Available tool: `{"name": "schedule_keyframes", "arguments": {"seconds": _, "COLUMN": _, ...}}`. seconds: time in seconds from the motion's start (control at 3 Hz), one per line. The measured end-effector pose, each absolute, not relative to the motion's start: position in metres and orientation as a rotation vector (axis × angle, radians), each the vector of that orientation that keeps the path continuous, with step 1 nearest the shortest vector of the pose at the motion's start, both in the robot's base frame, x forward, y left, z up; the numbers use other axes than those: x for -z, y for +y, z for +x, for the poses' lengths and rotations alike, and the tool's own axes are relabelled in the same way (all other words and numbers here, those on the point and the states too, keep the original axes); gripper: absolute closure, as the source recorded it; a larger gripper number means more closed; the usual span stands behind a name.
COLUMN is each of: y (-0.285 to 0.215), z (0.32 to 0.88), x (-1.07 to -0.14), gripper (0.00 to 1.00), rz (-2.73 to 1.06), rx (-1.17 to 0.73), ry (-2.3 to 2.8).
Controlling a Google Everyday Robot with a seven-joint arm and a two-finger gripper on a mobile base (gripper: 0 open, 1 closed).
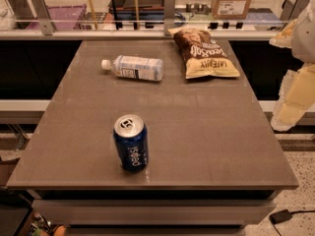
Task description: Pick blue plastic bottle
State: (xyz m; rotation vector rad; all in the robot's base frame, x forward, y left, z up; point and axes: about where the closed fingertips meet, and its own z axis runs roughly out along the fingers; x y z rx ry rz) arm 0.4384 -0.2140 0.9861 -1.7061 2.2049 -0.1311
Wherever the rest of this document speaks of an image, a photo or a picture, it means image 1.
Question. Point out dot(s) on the black power adapter with cable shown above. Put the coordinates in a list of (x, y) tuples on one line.
[(284, 216)]

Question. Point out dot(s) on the right metal railing bracket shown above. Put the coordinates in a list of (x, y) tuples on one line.
[(292, 9)]

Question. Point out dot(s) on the left metal railing bracket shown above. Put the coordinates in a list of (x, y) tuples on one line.
[(45, 24)]

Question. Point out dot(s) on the cardboard box with label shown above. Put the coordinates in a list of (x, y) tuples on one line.
[(230, 9)]

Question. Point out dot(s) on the yellow broom handle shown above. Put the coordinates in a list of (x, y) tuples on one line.
[(91, 3)]

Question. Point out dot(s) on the blue pepsi soda can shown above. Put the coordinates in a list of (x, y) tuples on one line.
[(131, 139)]

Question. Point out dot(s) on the purple plastic crate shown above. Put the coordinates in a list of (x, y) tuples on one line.
[(67, 17)]

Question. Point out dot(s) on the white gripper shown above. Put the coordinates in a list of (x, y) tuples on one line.
[(305, 33)]

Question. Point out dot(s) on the middle metal railing bracket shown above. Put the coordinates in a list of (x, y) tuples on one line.
[(169, 11)]

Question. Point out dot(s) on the metal railing bracket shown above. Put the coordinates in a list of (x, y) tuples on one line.
[(169, 11), (45, 24), (292, 9)]

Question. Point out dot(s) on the clear blue plastic water bottle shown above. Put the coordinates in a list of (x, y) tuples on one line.
[(133, 67)]

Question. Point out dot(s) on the brown and cream chip bag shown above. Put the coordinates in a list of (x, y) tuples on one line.
[(202, 55)]

